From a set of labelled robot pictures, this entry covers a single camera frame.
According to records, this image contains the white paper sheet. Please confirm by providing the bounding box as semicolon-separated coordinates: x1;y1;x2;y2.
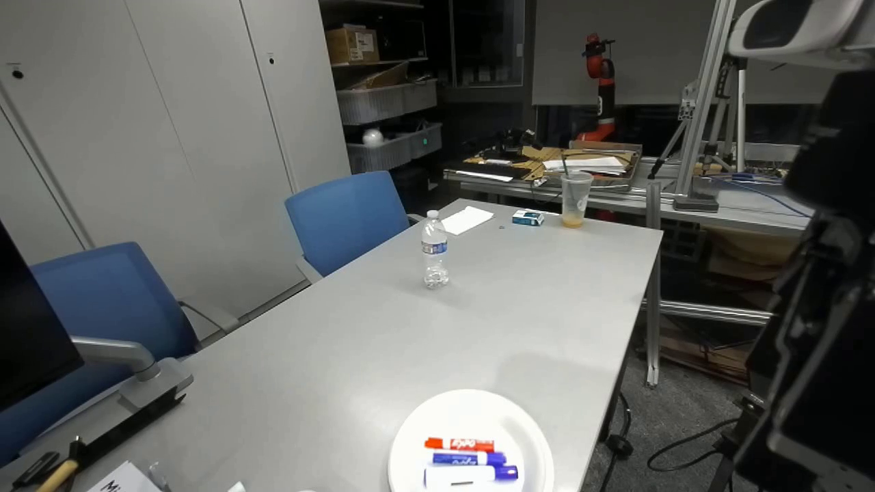
442;206;491;234

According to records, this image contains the small blue white box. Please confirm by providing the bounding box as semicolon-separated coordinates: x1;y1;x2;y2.
510;210;544;226

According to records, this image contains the far blue office chair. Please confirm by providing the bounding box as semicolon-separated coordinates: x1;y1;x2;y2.
283;169;407;277

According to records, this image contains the clear plastic water bottle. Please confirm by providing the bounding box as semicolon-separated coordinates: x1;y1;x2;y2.
420;210;448;286

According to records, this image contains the blue office chair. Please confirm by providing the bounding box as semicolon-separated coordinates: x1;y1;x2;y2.
0;244;198;464
283;169;407;277

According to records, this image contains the grey storage bin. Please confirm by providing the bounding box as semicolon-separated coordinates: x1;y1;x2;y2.
338;80;438;126

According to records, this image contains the blue marker white barrel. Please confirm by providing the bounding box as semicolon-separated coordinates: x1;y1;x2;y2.
424;467;495;492

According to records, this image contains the clear plastic cup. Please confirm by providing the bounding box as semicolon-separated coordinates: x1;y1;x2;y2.
561;173;593;226

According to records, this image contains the wooden handle hammer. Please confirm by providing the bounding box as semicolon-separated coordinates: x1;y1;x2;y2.
14;441;86;492

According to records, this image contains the blue marker dark label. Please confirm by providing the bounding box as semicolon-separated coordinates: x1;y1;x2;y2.
428;452;520;482

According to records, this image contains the near blue office chair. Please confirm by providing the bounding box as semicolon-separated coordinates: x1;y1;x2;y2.
0;244;198;464

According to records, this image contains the black monitor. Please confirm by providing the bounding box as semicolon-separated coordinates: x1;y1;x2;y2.
0;223;81;409

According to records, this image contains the white round plate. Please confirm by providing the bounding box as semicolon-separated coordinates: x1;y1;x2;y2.
388;389;554;492

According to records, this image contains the red marker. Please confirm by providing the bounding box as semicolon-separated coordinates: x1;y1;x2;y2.
424;438;495;453

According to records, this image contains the red fire extinguisher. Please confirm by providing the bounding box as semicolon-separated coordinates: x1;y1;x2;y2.
584;32;614;117

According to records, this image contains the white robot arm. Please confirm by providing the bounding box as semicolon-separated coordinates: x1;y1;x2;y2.
726;0;875;72

